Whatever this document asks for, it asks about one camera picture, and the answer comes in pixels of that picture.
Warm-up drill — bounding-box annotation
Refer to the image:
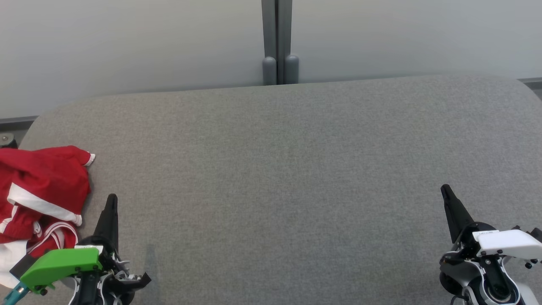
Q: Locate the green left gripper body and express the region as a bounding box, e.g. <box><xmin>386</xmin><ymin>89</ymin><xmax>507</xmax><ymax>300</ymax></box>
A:
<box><xmin>19</xmin><ymin>238</ymin><xmax>152</xmax><ymax>296</ymax></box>

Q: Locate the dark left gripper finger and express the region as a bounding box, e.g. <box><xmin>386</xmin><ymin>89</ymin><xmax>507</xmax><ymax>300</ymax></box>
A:
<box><xmin>93</xmin><ymin>194</ymin><xmax>119</xmax><ymax>251</ymax></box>

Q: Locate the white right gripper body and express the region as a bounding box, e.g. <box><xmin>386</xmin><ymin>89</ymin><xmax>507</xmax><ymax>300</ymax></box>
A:
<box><xmin>439</xmin><ymin>222</ymin><xmax>542</xmax><ymax>296</ymax></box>

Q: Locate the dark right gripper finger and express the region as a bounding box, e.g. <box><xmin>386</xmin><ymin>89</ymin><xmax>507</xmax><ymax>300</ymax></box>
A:
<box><xmin>440</xmin><ymin>184</ymin><xmax>476</xmax><ymax>244</ymax></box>

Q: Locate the dark grey baseboard strip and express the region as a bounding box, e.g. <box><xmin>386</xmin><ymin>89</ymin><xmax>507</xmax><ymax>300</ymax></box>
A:
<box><xmin>517</xmin><ymin>78</ymin><xmax>542</xmax><ymax>101</ymax></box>
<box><xmin>0</xmin><ymin>116</ymin><xmax>39</xmax><ymax>132</ymax></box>

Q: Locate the grey fabric sofa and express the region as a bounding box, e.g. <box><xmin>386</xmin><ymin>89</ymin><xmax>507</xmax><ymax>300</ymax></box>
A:
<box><xmin>0</xmin><ymin>74</ymin><xmax>542</xmax><ymax>305</ymax></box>

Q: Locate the black cable with teal plug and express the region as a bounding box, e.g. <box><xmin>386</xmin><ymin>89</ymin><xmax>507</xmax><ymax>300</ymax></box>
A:
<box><xmin>3</xmin><ymin>283</ymin><xmax>30</xmax><ymax>305</ymax></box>

